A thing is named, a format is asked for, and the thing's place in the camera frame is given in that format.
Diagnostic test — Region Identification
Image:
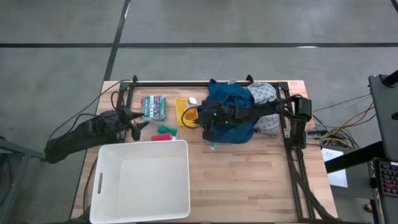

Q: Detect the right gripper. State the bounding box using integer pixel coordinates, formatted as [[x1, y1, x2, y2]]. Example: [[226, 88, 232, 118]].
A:
[[196, 104, 243, 141]]

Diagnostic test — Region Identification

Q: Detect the yellow and black cable bundle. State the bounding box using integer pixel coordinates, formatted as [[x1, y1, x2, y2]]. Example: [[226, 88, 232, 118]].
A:
[[312, 93, 377, 150]]

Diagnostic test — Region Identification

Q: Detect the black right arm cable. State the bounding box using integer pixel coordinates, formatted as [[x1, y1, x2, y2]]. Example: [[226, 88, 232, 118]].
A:
[[180, 105, 200, 129]]

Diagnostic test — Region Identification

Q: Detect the backlit keyboard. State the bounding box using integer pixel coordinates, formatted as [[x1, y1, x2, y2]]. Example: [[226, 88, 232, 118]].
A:
[[374, 157, 398, 197]]

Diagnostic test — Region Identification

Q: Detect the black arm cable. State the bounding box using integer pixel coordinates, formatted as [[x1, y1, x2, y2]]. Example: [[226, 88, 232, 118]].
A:
[[49, 79, 131, 141], [180, 105, 200, 129]]

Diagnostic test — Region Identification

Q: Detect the green bandage roll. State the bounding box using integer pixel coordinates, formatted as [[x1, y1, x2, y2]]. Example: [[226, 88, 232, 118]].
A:
[[157, 124, 178, 137]]

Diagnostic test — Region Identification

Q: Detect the black aluminium table frame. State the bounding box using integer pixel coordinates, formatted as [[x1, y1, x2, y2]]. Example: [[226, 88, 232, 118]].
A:
[[117, 74, 338, 223]]

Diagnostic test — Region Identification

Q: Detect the yellow plastic basket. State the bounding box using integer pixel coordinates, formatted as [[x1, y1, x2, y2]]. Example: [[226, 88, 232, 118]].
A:
[[175, 97, 199, 128]]

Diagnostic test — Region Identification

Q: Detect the clear plastic container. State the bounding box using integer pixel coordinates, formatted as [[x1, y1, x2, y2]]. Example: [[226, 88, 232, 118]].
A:
[[141, 119, 178, 141]]

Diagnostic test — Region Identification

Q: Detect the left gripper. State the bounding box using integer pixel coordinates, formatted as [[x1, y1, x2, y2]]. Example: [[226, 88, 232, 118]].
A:
[[116, 107, 150, 141]]

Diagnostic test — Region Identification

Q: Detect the grey patterned cloth gown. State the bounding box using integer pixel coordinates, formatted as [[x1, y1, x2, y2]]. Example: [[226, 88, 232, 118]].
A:
[[247, 82, 282, 138]]

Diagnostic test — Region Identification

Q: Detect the grey metal stand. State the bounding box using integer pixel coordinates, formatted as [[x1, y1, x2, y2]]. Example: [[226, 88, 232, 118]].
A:
[[0, 136, 47, 224]]

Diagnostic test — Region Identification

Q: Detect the white paper sheet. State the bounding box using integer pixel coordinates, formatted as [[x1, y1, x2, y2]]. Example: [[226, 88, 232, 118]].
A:
[[321, 147, 348, 189]]

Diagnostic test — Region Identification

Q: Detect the blue scrub garment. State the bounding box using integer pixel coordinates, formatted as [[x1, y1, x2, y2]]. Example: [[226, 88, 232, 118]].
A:
[[203, 78, 259, 144]]

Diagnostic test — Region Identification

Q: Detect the black desk bar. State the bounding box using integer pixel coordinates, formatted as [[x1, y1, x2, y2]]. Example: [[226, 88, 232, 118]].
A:
[[325, 140, 385, 174]]

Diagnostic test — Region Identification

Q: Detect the red bandage roll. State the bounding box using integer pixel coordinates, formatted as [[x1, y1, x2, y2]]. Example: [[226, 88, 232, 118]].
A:
[[150, 133, 174, 142]]

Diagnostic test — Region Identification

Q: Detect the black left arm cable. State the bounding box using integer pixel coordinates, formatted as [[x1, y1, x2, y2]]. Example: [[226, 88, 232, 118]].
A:
[[49, 79, 131, 141]]

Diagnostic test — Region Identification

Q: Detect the white plastic laundry basket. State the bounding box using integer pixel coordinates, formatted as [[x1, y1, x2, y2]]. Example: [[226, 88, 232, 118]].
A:
[[89, 139, 191, 224]]

